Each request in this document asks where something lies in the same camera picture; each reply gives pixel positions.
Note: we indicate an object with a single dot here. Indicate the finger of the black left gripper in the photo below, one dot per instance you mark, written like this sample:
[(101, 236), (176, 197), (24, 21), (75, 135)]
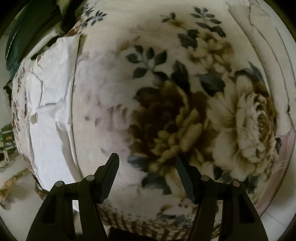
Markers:
[(55, 218), (240, 220)]

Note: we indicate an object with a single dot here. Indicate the white t-shirt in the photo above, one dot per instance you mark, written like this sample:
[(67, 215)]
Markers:
[(49, 86)]

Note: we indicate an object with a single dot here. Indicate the teal shelf rack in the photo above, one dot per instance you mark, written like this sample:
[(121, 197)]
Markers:
[(8, 143)]

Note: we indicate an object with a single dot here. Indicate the floral bed blanket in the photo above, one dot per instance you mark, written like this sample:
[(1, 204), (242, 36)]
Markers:
[(207, 82)]

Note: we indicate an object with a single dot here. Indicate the dark green folded quilt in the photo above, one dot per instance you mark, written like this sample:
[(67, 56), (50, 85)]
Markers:
[(37, 18)]

